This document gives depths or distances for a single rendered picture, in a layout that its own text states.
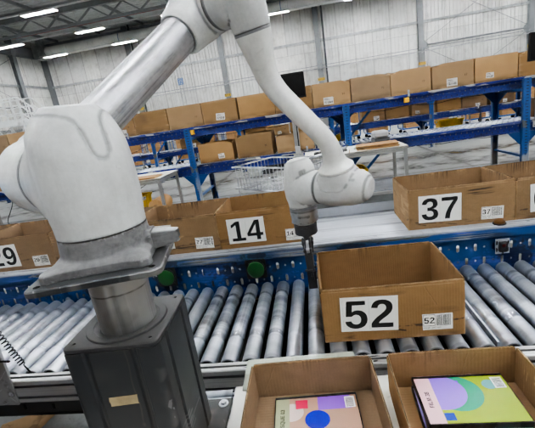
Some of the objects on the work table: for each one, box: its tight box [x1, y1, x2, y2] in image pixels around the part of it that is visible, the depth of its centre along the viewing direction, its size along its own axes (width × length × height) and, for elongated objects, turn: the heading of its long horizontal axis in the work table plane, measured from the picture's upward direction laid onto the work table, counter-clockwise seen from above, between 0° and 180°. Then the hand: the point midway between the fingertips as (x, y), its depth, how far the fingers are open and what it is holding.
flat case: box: [274, 391, 364, 428], centre depth 81 cm, size 14×19×2 cm
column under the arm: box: [63, 294, 233, 428], centre depth 76 cm, size 26×26×33 cm
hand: (312, 278), depth 127 cm, fingers closed, pressing on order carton
